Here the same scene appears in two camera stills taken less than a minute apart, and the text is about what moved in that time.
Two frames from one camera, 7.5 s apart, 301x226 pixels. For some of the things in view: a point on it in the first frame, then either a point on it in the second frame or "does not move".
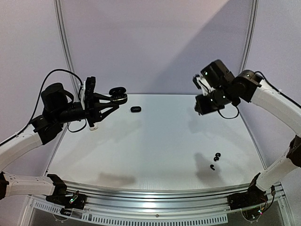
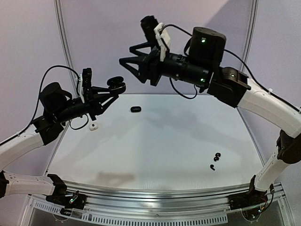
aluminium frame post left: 74,80 does not move
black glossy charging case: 118,95 to 116,84
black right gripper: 202,106 to 154,69
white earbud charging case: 93,128 does not move
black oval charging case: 136,109 does not move
